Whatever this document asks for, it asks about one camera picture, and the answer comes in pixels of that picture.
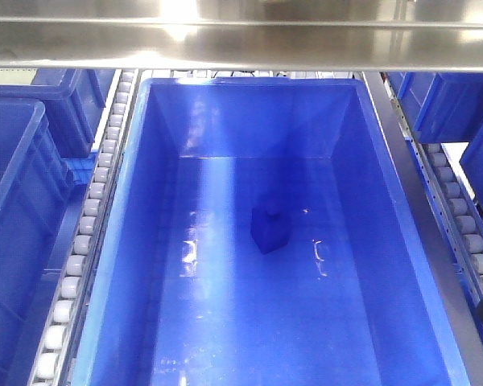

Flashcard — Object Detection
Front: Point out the blue plastic block part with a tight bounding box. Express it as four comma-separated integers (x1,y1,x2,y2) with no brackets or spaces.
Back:
250,205,292,254

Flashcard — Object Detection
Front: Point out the white roller track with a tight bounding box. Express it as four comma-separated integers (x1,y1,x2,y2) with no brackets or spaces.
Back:
27,69,141,385
384,72,483,312

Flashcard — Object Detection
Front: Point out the large blue target bin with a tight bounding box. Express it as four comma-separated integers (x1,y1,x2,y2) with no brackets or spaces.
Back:
72,78,470,385

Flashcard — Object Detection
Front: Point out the blue bin left near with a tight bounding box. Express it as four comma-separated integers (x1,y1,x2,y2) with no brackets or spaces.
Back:
0,98,73,385

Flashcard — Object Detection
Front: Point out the right white roller track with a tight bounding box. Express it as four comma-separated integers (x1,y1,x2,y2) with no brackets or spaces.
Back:
384,72,483,312

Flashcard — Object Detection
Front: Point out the left white roller track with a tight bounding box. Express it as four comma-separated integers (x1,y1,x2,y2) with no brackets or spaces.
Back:
27,69,141,385

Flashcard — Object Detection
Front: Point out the blue bin right far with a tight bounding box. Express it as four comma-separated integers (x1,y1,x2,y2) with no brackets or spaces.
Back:
386,72,483,144

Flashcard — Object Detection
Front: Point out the blue bin left far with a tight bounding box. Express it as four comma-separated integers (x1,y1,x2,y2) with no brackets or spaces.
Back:
0,68,116,158

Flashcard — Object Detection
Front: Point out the steel shelf front beam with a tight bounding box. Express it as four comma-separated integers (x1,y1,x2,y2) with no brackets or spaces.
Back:
0,1,483,72

